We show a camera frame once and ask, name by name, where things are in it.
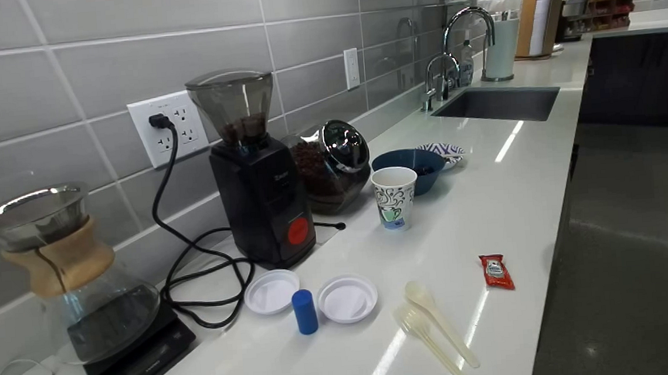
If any blue cylinder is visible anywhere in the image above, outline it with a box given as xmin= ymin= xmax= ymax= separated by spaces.
xmin=291 ymin=288 xmax=320 ymax=336

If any tall chrome tap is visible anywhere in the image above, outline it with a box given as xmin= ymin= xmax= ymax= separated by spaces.
xmin=436 ymin=5 xmax=500 ymax=101

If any wooden cup dispenser box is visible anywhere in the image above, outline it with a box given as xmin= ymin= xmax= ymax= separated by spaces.
xmin=511 ymin=0 xmax=571 ymax=60

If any patterned blue white bowl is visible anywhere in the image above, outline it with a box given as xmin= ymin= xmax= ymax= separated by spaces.
xmin=415 ymin=140 xmax=467 ymax=172

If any patterned paper cup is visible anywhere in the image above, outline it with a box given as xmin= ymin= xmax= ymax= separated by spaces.
xmin=370 ymin=165 xmax=422 ymax=233

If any sink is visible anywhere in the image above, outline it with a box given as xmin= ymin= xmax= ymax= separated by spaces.
xmin=430 ymin=81 xmax=562 ymax=129

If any white plastic cup lid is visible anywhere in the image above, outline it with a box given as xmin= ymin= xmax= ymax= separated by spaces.
xmin=242 ymin=268 xmax=302 ymax=317
xmin=316 ymin=272 xmax=380 ymax=326

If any white wall switch plate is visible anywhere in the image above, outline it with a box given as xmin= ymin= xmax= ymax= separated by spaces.
xmin=343 ymin=47 xmax=361 ymax=91

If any small chrome tap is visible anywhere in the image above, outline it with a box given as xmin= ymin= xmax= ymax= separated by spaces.
xmin=417 ymin=52 xmax=463 ymax=113

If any cream plastic spoon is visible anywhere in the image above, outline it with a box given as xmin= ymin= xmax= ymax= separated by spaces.
xmin=404 ymin=276 xmax=481 ymax=373

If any dark blue bowl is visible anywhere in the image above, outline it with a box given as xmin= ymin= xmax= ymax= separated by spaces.
xmin=370 ymin=146 xmax=449 ymax=200

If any glass pour-over coffee carafe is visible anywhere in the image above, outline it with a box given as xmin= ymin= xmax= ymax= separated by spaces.
xmin=0 ymin=177 xmax=165 ymax=371

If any cream plastic fork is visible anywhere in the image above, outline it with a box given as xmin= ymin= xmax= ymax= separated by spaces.
xmin=394 ymin=300 xmax=474 ymax=375

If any black kitchen scale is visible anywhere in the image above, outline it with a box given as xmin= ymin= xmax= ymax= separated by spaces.
xmin=66 ymin=300 xmax=199 ymax=375

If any black coffee grinder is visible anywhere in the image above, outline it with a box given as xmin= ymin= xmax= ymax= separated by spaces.
xmin=184 ymin=65 xmax=319 ymax=275

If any rack of snack boxes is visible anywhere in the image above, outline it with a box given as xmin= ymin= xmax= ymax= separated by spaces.
xmin=554 ymin=0 xmax=643 ymax=42

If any soap bottle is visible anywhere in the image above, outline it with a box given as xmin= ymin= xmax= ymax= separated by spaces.
xmin=457 ymin=39 xmax=476 ymax=87

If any red ketchup sachet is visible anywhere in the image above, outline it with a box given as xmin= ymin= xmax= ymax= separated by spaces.
xmin=479 ymin=253 xmax=516 ymax=292

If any black cable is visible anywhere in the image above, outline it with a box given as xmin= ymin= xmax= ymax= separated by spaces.
xmin=145 ymin=101 xmax=353 ymax=333

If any paper towel roll on holder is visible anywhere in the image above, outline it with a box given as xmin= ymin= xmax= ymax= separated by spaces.
xmin=477 ymin=18 xmax=523 ymax=83

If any glass jar of coffee beans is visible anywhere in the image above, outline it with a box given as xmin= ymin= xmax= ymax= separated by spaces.
xmin=281 ymin=117 xmax=375 ymax=218

